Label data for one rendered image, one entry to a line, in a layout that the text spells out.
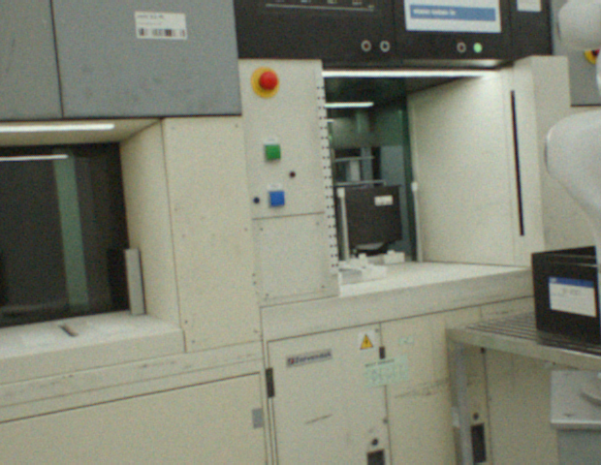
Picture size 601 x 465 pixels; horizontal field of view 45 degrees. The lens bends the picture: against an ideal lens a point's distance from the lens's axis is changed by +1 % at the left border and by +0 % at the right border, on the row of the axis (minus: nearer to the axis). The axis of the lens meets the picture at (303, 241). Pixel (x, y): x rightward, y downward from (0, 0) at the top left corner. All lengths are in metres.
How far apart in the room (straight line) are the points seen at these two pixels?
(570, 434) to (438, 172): 1.29
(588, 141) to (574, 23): 0.39
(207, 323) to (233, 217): 0.23
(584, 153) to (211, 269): 0.78
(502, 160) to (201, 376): 0.99
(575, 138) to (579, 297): 0.53
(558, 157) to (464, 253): 1.09
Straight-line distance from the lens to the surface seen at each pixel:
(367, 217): 2.28
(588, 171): 1.12
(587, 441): 1.10
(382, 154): 2.70
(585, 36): 1.46
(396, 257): 2.34
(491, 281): 1.89
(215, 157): 1.53
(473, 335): 1.71
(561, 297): 1.62
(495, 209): 2.06
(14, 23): 1.49
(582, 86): 2.12
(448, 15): 1.88
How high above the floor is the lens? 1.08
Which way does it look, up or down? 3 degrees down
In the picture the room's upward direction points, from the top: 5 degrees counter-clockwise
